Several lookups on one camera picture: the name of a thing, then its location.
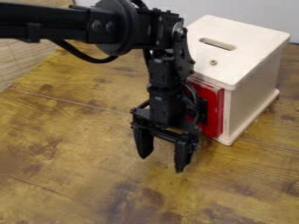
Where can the black metal drawer handle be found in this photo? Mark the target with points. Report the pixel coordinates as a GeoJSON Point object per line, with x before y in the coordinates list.
{"type": "Point", "coordinates": [173, 112]}

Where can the red drawer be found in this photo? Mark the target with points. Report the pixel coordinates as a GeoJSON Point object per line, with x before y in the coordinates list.
{"type": "Point", "coordinates": [212, 106]}

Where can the white wooden drawer cabinet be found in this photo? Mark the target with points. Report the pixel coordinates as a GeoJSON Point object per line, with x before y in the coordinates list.
{"type": "Point", "coordinates": [238, 59]}

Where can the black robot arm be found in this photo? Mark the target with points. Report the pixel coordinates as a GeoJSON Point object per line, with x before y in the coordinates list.
{"type": "Point", "coordinates": [101, 33]}

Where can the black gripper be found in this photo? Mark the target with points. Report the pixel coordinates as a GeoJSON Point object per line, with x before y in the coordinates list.
{"type": "Point", "coordinates": [184, 136]}

